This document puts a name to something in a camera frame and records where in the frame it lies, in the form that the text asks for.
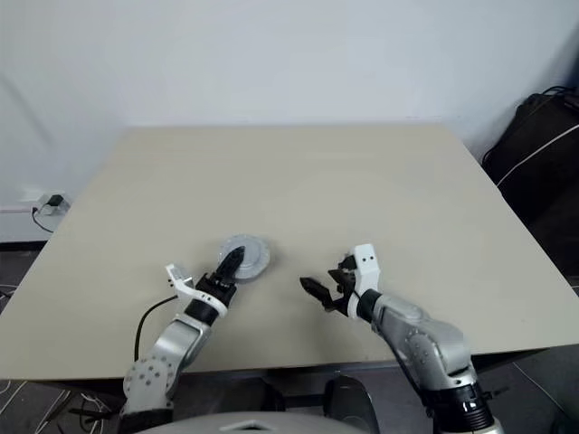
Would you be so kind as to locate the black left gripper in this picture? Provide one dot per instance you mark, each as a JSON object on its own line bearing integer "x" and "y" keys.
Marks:
{"x": 215, "y": 287}

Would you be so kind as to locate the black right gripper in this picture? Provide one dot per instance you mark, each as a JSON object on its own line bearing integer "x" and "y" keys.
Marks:
{"x": 348, "y": 294}

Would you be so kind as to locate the grey round motor lid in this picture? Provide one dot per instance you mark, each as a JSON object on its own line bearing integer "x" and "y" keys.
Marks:
{"x": 253, "y": 251}

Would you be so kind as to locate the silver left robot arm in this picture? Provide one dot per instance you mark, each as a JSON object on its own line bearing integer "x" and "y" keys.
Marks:
{"x": 181, "y": 343}

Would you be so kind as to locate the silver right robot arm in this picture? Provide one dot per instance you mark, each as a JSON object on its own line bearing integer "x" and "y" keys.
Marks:
{"x": 429, "y": 339}

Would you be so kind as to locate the dark rounded shape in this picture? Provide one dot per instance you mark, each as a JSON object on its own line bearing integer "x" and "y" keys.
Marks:
{"x": 350, "y": 402}

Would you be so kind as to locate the grey robot torso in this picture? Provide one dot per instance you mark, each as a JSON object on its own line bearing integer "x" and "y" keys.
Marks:
{"x": 246, "y": 424}

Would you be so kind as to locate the black plug-in charger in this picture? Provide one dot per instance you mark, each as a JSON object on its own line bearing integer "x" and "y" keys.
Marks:
{"x": 55, "y": 200}

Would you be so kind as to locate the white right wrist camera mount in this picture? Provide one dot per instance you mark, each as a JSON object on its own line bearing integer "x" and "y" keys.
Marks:
{"x": 366, "y": 267}

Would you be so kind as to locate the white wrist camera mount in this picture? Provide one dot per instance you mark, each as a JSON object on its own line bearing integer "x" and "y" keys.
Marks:
{"x": 366, "y": 267}
{"x": 181, "y": 280}

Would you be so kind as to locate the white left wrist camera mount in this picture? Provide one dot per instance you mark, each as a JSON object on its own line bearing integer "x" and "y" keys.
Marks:
{"x": 181, "y": 280}

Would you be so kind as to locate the white wall socket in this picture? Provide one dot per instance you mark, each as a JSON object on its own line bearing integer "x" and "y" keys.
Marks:
{"x": 59, "y": 210}

